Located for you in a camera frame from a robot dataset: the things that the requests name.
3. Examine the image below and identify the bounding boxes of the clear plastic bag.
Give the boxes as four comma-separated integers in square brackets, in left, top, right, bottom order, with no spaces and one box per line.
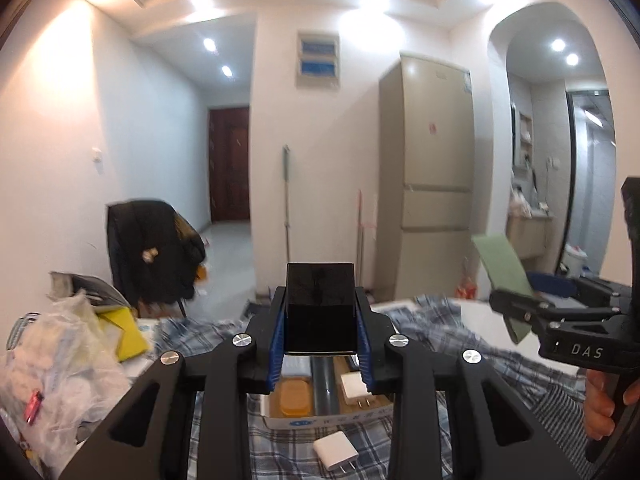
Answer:
[0,292,133,480]

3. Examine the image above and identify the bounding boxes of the white charger plug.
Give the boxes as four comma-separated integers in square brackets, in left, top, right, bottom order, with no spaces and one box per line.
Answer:
[340,371,373,408]
[312,430,360,472]

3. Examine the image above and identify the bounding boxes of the grey tube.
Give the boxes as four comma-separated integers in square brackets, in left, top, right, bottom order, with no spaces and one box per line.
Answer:
[311,356,341,416]

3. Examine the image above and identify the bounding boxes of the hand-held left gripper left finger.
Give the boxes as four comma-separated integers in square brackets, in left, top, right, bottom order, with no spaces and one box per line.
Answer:
[59,286,287,480]

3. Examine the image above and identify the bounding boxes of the black jacket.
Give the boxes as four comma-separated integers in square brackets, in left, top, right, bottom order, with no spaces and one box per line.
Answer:
[106,200,207,306]

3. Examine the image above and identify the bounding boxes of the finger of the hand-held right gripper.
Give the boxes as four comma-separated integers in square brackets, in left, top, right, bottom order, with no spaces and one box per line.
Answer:
[526,271,632,306]
[489,287,632,335]

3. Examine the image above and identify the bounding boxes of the person's right hand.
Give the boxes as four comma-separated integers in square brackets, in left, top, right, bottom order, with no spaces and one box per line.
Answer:
[582,367,617,439]

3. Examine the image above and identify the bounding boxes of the grey bag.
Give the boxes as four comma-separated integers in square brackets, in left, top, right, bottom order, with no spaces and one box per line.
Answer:
[48,271,133,311]

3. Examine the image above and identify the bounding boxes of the black smartphone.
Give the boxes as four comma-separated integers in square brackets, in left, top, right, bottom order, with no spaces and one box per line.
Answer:
[284,262,358,356]

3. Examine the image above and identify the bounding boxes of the orange soap bar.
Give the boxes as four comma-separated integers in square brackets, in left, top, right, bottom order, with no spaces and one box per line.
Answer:
[277,377,313,418]

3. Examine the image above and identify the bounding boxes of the wall niche shelf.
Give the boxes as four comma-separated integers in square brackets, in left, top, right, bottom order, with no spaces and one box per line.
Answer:
[514,110,535,171]

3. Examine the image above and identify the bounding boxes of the pink broom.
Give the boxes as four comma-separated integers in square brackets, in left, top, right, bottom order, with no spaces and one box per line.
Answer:
[354,189,376,286]

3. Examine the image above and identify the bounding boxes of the green board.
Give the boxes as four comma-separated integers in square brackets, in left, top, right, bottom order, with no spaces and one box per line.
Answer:
[472,234,536,345]

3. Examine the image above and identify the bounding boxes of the beige cabinet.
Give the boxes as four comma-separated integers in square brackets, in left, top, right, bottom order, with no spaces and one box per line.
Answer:
[506,212,555,261]

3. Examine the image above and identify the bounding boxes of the yellow box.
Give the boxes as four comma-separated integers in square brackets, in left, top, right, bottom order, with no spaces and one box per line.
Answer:
[97,306,153,363]

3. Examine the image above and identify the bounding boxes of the white bin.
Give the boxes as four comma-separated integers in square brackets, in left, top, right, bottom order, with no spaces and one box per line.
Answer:
[560,245,587,277]

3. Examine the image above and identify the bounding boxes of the wall electrical panel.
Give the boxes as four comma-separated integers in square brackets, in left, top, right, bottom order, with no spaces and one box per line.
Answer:
[297,30,341,90]

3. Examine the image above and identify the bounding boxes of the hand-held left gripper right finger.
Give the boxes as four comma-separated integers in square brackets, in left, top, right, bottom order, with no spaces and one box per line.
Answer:
[354,286,598,480]

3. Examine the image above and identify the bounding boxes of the beige refrigerator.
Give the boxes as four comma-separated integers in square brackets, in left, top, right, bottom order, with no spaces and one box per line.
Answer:
[374,51,475,301]

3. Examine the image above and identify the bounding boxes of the blue plaid shirt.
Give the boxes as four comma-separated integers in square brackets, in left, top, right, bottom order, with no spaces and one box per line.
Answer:
[125,295,591,480]

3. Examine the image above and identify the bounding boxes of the cardboard box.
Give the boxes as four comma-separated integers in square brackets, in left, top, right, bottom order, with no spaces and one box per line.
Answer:
[257,355,396,431]

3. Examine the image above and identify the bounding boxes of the dark red door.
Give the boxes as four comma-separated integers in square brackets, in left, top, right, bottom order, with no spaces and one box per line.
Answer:
[207,106,251,223]

